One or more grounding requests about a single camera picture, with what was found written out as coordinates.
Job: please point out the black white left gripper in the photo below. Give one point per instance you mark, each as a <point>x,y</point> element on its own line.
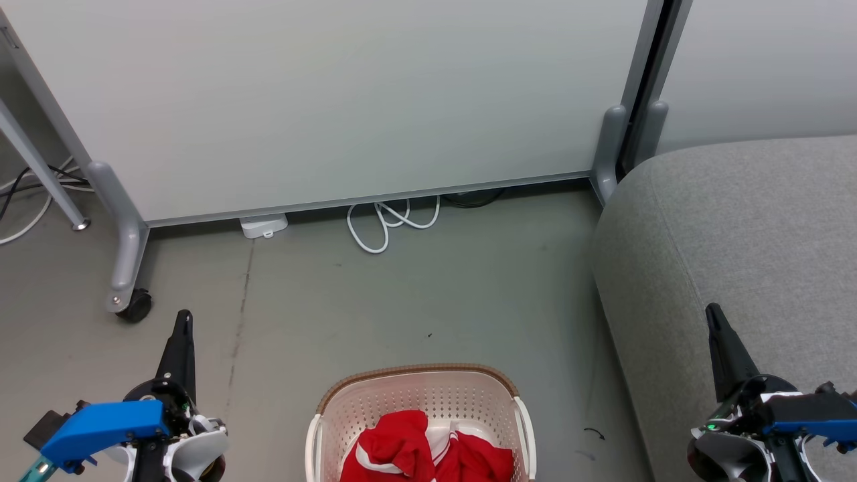
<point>182,410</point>

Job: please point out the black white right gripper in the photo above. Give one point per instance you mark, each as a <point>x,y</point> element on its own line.
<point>736,448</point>

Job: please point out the red and white garment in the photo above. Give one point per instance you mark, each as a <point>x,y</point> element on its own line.
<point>395,442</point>

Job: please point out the grey fabric sofa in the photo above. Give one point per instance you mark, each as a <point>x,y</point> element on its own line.
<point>736,234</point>

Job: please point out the black caster wheel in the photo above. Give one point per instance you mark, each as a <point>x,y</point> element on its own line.
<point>136,306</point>

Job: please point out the grey partition leg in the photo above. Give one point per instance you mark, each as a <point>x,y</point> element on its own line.
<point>651,130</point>
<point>609,154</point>
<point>124,234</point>

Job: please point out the white power adapter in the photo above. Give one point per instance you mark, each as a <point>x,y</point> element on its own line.
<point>263,225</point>

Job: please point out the grey metal table leg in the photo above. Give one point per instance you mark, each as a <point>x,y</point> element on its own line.
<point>40,167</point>

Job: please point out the white laundry basket brown rim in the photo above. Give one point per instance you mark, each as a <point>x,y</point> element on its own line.
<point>428,395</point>

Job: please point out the blue left camera mount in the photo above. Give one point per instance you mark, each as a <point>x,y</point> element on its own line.
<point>100,425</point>

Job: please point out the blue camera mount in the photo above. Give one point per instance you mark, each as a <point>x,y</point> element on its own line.
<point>817,430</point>
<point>100,425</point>

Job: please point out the blue right camera mount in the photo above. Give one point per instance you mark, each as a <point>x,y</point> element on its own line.
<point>817,430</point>

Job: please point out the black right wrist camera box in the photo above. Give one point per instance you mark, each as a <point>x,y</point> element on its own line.
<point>837,405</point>

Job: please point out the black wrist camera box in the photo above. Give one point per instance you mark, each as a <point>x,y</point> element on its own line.
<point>837,405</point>
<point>47,428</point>

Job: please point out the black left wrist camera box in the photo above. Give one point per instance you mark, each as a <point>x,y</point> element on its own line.
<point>47,428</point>

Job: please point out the teal left camera connector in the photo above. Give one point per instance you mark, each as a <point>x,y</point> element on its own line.
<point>37,470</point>

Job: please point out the white partition panel grey frame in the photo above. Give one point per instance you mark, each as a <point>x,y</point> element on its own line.
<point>335,100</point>
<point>756,67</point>

